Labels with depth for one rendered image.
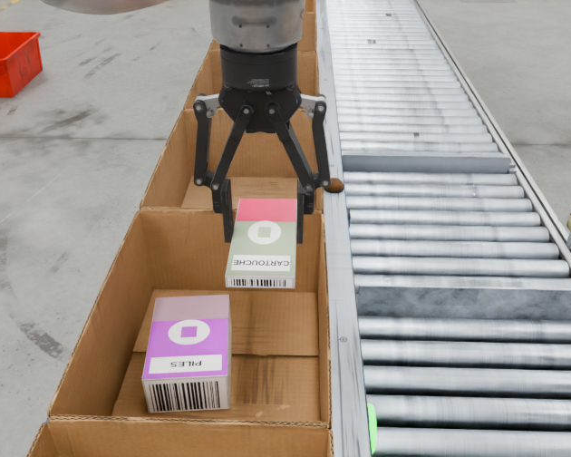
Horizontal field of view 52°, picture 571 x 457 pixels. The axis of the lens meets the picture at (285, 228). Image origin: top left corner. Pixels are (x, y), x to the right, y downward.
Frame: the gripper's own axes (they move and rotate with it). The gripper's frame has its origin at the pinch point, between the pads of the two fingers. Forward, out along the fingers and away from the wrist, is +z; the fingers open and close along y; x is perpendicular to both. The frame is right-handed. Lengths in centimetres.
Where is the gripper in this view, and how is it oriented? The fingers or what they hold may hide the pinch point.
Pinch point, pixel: (264, 217)
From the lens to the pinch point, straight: 67.7
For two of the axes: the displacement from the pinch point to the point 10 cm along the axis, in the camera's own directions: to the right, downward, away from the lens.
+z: 0.1, 8.3, 5.6
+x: 0.3, -5.6, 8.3
